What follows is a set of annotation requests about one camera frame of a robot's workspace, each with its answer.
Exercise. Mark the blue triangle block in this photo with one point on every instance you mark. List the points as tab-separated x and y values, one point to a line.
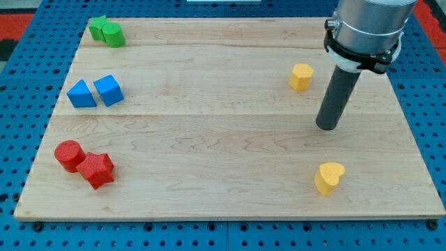
80	95

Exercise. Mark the blue cube block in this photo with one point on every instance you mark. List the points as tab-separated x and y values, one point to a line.
109	90

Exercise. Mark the yellow heart block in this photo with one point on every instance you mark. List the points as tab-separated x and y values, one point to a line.
328	176

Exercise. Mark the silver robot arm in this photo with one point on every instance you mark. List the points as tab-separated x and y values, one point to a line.
366	34

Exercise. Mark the green cylinder block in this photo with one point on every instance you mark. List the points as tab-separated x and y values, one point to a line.
113	34

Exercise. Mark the red cylinder block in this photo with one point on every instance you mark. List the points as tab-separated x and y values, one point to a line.
69	154

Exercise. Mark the light wooden board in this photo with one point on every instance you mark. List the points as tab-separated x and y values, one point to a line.
209	129

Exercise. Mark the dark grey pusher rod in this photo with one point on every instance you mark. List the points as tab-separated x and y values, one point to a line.
339	90

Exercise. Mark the yellow hexagon block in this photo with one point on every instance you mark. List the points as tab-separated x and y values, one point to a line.
301	77

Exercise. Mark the red star block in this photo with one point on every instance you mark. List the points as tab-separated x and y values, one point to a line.
96	169

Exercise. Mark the green star block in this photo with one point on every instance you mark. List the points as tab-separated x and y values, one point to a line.
95	27

